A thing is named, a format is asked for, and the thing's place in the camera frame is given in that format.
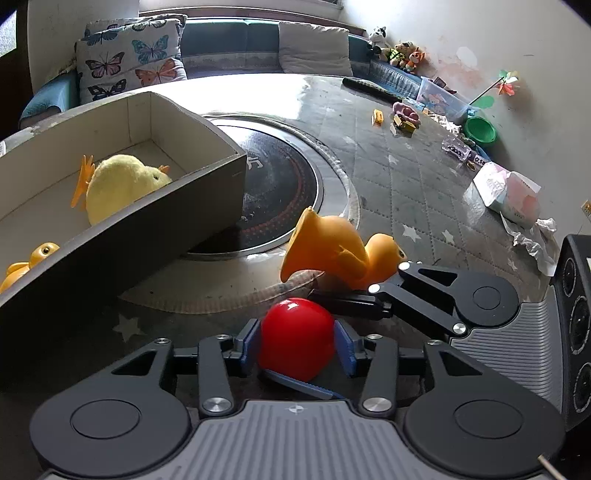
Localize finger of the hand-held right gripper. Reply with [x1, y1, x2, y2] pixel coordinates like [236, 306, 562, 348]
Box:
[261, 368, 335, 401]
[308, 261, 469, 336]

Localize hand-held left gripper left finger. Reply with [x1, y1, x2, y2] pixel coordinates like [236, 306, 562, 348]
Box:
[111, 318, 264, 418]

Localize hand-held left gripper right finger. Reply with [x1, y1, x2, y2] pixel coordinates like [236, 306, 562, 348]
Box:
[332, 320, 485, 420]

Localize red ball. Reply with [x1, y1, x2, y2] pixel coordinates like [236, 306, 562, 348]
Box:
[257, 298, 336, 382]

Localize orange rubber duck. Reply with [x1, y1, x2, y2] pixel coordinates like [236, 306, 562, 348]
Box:
[280, 207, 408, 291]

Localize grey cardboard box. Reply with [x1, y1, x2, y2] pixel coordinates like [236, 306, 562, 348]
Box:
[0, 91, 249, 379]

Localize yellow plush chick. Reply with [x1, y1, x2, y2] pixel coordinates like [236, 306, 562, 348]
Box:
[70, 154, 172, 226]

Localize yellow rubber duck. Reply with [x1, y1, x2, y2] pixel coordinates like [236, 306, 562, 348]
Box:
[0, 242, 61, 294]

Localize clear plastic storage container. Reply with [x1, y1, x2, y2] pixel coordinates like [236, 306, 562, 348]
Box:
[418, 76, 469, 124]

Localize crumpled white paper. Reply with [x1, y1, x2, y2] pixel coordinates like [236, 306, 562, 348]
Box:
[501, 217, 559, 277]

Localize grey quilted star tablecloth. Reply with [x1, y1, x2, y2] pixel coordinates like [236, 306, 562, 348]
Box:
[0, 74, 568, 416]

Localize round black cooktop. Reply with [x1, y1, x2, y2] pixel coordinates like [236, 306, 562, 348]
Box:
[187, 113, 361, 261]

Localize tissue pack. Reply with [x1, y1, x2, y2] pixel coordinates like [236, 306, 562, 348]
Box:
[473, 161, 541, 227]

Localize small clear bead bag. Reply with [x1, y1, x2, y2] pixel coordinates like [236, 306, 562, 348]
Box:
[442, 136, 472, 160]

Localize pink toy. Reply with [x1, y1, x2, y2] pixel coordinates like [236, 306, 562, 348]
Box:
[392, 102, 421, 134]

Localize black remote control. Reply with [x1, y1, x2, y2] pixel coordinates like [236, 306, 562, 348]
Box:
[342, 77, 402, 103]

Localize green bowl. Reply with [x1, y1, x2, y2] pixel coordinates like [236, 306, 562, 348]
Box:
[463, 116, 498, 145]

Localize orange plush toy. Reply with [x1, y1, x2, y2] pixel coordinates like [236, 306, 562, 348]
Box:
[405, 46, 428, 75]

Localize tan plush toy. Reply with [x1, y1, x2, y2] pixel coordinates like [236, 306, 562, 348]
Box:
[389, 41, 416, 70]

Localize white sofa cushion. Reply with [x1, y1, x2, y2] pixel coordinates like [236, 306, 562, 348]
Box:
[278, 21, 354, 77]

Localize black and white plush cow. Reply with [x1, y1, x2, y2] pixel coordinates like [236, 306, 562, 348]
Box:
[367, 25, 393, 61]

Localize colourful pinwheel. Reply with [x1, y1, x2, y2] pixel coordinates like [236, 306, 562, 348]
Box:
[468, 69, 520, 109]

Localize blue sofa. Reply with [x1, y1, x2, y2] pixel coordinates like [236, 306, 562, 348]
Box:
[18, 14, 462, 130]

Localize large butterfly print pillow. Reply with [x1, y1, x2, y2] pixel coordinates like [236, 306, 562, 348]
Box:
[75, 22, 188, 104]

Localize flat butterfly print pillow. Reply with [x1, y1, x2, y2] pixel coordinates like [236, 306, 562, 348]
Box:
[83, 14, 188, 47]

